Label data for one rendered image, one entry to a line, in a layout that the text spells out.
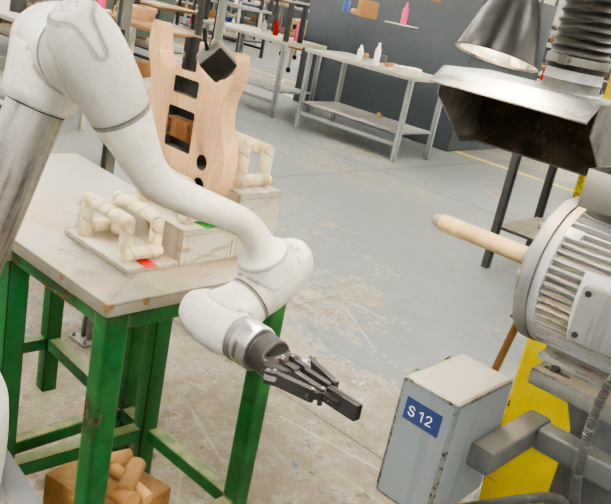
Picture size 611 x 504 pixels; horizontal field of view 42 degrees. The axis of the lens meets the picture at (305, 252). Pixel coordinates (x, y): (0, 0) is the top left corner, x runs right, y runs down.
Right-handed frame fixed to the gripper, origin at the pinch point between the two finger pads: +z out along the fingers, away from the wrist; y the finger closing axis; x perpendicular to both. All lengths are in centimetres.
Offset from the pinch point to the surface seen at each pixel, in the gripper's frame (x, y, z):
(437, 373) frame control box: 14.9, 2.4, 16.7
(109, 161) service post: -16, -81, -190
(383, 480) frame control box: -2.7, 7.7, 15.7
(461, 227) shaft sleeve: 29.0, -25.5, -1.3
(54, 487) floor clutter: -87, -13, -100
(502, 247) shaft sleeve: 28.5, -25.4, 7.6
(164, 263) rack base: -3, -13, -67
